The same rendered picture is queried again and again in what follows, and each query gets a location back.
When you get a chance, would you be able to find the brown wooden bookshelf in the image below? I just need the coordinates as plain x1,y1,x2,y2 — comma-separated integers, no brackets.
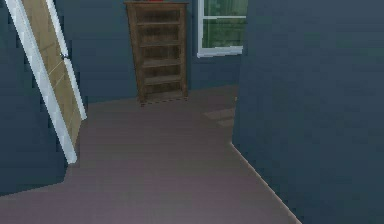
124,0,190,107

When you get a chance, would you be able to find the white framed window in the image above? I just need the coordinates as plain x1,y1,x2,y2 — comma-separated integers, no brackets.
196,0,249,59

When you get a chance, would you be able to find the tan wooden room door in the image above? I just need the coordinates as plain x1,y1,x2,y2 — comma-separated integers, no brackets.
4,0,88,165

